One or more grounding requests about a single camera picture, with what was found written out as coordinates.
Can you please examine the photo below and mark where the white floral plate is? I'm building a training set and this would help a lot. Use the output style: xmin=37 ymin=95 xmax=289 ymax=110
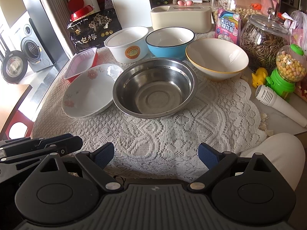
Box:
xmin=62 ymin=63 xmax=123 ymax=119

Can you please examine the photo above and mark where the stainless steel bowl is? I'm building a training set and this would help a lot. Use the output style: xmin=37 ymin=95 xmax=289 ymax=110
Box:
xmin=113 ymin=58 xmax=198 ymax=119

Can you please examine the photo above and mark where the red rectangular tray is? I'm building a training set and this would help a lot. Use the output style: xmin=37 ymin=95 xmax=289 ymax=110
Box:
xmin=64 ymin=47 xmax=98 ymax=83

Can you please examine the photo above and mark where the cream bowl yellow rim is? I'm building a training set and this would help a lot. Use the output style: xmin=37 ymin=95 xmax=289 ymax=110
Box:
xmin=185 ymin=39 xmax=249 ymax=81

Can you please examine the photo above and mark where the white bowl orange logo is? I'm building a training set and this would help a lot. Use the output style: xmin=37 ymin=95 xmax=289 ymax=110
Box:
xmin=104 ymin=26 xmax=149 ymax=63

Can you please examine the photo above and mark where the blue enamel bowl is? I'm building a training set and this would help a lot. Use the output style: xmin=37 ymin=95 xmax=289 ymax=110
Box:
xmin=145 ymin=27 xmax=195 ymax=60

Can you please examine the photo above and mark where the white lace tablecloth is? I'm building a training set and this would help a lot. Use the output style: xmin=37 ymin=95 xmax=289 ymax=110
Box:
xmin=32 ymin=27 xmax=274 ymax=182

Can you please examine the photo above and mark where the person's white trouser knee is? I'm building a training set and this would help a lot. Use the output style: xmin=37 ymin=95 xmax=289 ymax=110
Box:
xmin=240 ymin=133 xmax=305 ymax=190

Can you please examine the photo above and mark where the white toy microphone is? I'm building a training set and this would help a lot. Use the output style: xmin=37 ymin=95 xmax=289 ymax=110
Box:
xmin=255 ymin=85 xmax=307 ymax=128

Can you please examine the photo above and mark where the black frying pan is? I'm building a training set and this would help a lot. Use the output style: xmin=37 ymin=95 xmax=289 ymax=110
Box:
xmin=1 ymin=36 xmax=28 ymax=84

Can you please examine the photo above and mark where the yellow rubber duck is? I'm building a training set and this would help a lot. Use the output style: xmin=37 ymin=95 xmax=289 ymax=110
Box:
xmin=252 ymin=67 xmax=268 ymax=88

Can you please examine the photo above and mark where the green candy dispenser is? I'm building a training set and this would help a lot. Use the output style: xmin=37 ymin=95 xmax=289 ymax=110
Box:
xmin=266 ymin=44 xmax=306 ymax=102

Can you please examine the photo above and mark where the black tea package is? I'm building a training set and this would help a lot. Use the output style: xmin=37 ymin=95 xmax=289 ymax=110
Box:
xmin=67 ymin=8 xmax=122 ymax=53

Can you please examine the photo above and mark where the glass sunflower seed jar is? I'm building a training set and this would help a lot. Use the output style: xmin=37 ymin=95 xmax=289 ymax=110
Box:
xmin=240 ymin=8 xmax=290 ymax=73

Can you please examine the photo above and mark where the pink marshmallow bag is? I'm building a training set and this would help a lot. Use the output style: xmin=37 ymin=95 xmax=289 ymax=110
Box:
xmin=215 ymin=8 xmax=241 ymax=45

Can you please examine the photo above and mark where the beige tissue box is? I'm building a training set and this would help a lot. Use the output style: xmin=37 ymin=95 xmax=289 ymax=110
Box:
xmin=150 ymin=4 xmax=212 ymax=33

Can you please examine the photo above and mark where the red lidded jar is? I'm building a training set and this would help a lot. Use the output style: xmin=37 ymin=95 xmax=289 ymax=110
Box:
xmin=68 ymin=0 xmax=94 ymax=22

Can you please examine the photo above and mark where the pink bow ornament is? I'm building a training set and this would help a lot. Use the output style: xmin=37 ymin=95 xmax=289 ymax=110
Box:
xmin=177 ymin=1 xmax=194 ymax=6

